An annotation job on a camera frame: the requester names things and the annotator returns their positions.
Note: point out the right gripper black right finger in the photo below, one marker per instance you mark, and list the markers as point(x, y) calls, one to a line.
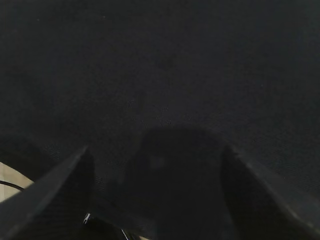
point(262, 205)

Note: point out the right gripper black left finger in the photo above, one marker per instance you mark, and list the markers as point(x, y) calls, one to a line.
point(54, 207)

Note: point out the black table cloth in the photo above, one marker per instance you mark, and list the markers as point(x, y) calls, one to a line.
point(155, 90)

